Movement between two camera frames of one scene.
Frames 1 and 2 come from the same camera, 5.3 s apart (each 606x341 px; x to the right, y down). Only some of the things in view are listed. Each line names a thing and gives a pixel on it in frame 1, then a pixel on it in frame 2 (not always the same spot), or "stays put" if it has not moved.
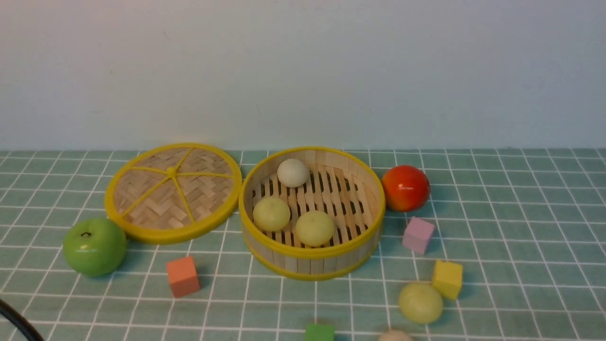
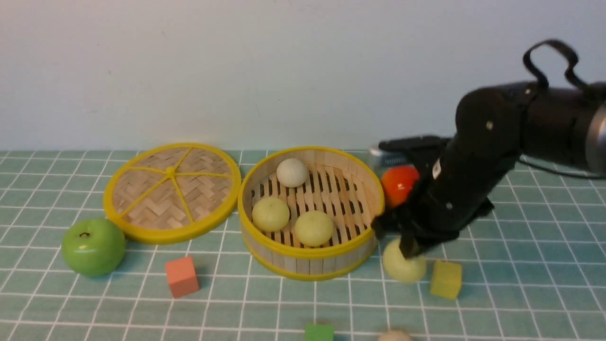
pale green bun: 271,214 stays put
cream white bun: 395,335 stays put
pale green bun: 421,303 -> 409,270
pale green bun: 315,228 stays put
